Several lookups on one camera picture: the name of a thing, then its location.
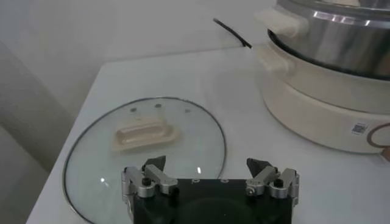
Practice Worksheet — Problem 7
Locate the stainless steel steamer basket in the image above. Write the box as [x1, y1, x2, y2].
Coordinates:
[254, 0, 390, 82]

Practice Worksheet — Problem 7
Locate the cream electric cooker base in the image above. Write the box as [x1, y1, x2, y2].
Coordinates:
[253, 29, 390, 163]

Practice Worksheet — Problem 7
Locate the black cooker power cord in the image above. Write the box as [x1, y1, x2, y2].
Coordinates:
[212, 18, 253, 49]

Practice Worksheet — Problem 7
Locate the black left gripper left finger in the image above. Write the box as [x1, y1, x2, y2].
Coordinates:
[121, 155, 179, 201]

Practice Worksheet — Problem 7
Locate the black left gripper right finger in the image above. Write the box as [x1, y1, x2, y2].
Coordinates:
[245, 157, 300, 208]

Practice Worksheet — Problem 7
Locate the glass lid with cream handle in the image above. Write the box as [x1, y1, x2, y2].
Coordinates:
[62, 96, 228, 224]

